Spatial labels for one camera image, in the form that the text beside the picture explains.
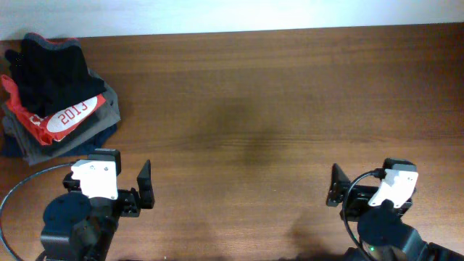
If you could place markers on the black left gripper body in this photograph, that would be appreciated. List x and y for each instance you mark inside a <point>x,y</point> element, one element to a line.
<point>128,202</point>

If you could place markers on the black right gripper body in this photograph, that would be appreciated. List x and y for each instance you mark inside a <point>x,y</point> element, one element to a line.
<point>357,199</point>

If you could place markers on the black leggings with red waistband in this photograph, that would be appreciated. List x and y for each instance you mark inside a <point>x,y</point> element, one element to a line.
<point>51,76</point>

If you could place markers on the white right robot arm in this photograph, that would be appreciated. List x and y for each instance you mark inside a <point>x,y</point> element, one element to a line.
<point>380,234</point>

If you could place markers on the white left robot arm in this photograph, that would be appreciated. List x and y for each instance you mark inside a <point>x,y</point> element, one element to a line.
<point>80,224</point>

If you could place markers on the red printed t-shirt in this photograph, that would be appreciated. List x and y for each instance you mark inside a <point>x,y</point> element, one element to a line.
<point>54,127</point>

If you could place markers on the gray folded garment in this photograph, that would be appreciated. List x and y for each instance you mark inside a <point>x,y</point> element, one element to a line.
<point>33,153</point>

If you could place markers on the dark blue folded garment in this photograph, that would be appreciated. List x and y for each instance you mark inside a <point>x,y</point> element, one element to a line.
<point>11,147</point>

